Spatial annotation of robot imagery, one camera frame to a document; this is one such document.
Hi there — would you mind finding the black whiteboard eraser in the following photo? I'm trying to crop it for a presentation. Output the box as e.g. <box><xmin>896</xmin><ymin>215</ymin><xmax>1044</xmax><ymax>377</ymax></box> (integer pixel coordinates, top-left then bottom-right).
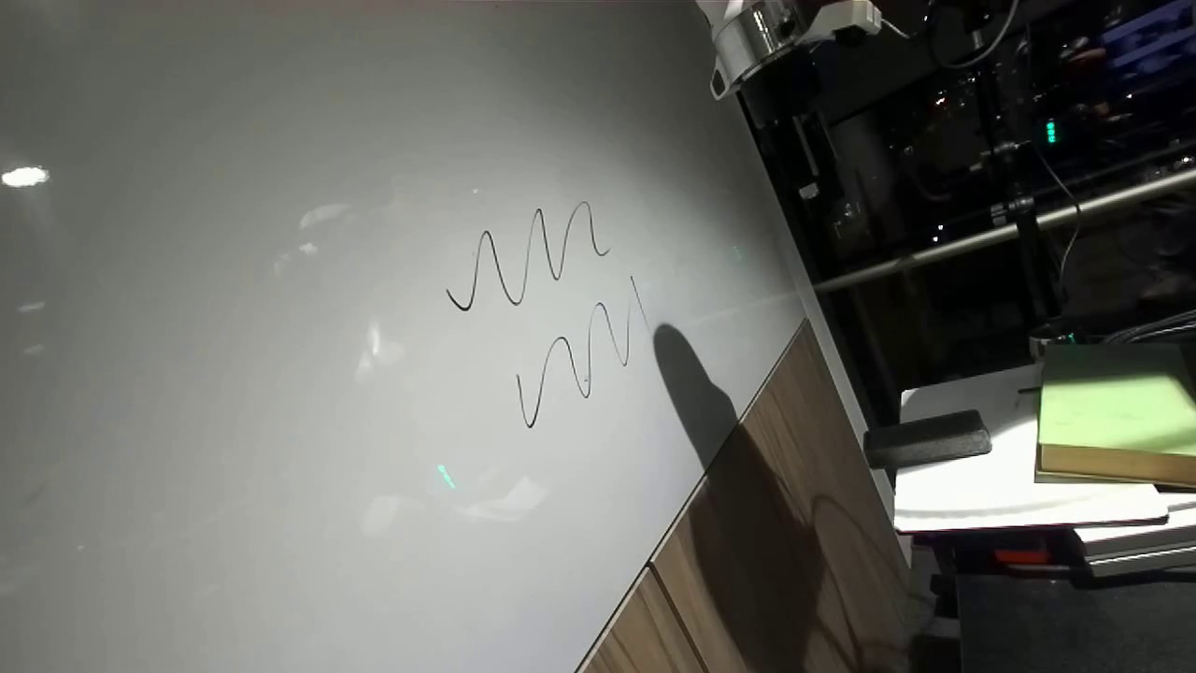
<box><xmin>865</xmin><ymin>407</ymin><xmax>999</xmax><ymax>472</ymax></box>

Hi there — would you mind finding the large glossy whiteboard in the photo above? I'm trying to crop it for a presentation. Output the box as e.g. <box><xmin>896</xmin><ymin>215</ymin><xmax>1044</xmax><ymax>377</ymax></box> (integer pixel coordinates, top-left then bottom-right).
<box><xmin>0</xmin><ymin>0</ymin><xmax>807</xmax><ymax>673</ymax></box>

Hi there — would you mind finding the black equipment rack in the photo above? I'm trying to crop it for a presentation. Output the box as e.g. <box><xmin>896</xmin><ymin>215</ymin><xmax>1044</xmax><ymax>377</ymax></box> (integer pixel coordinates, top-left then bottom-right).
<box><xmin>727</xmin><ymin>0</ymin><xmax>1196</xmax><ymax>391</ymax></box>

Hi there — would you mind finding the silver metal rod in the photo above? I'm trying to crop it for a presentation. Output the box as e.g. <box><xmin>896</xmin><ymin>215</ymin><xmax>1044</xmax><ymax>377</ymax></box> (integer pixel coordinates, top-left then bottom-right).
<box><xmin>811</xmin><ymin>163</ymin><xmax>1196</xmax><ymax>298</ymax></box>

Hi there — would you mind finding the small red object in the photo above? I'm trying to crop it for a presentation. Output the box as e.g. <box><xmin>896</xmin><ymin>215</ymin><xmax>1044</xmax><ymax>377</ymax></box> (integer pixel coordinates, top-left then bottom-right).
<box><xmin>988</xmin><ymin>542</ymin><xmax>1075</xmax><ymax>574</ymax></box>

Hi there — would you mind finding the green hardcover book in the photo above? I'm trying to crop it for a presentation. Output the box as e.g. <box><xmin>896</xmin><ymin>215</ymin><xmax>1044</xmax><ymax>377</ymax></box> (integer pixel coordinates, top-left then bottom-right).
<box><xmin>1033</xmin><ymin>341</ymin><xmax>1196</xmax><ymax>492</ymax></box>

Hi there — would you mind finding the gray paper stack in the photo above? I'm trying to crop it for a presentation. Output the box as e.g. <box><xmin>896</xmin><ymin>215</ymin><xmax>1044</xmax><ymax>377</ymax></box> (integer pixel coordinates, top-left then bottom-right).
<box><xmin>1074</xmin><ymin>491</ymin><xmax>1196</xmax><ymax>582</ymax></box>

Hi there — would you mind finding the brown wooden wall panel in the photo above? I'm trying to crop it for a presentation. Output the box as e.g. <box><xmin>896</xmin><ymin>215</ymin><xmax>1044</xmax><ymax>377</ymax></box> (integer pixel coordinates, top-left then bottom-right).
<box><xmin>577</xmin><ymin>319</ymin><xmax>922</xmax><ymax>673</ymax></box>

